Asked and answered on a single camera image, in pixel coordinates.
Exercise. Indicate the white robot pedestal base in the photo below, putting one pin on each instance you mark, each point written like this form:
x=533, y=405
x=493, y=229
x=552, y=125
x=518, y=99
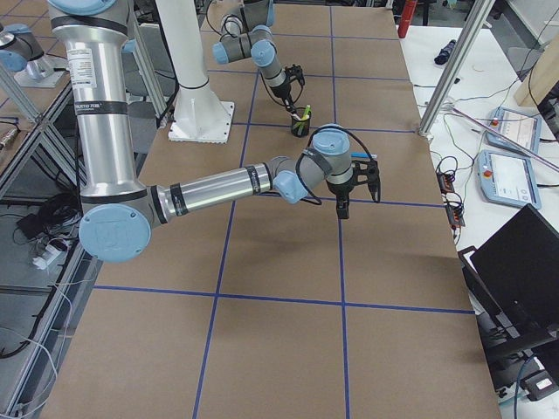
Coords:
x=199, y=115

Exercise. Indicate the teach pendant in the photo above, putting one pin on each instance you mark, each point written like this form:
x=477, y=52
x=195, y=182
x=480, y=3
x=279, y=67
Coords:
x=521, y=128
x=507, y=179

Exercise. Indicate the black laptop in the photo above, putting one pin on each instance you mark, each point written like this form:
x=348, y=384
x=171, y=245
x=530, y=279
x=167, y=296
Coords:
x=516, y=271

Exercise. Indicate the upper teach pendant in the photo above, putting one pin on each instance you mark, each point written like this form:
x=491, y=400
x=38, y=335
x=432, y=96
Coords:
x=521, y=128

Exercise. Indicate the black usb hub right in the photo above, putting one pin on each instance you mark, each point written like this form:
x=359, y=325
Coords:
x=455, y=212

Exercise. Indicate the aluminium frame post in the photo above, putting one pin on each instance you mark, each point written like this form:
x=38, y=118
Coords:
x=474, y=22

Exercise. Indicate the black usb hub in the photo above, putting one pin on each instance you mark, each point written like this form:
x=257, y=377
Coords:
x=455, y=212
x=445, y=182

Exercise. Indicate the green highlighter pen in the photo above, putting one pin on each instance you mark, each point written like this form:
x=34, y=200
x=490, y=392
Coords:
x=304, y=118

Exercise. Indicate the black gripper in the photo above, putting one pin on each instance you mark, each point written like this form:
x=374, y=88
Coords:
x=283, y=92
x=341, y=190

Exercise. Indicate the black mesh pen cup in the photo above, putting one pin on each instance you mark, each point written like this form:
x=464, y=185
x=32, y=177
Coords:
x=294, y=128

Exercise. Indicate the lower teach pendant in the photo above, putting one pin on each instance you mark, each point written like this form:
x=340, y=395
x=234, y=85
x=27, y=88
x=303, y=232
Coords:
x=507, y=179

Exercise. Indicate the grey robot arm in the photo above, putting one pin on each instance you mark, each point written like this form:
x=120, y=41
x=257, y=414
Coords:
x=245, y=33
x=119, y=211

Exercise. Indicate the black usb hub left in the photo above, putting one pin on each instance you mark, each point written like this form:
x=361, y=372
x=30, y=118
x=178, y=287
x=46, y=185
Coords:
x=445, y=182

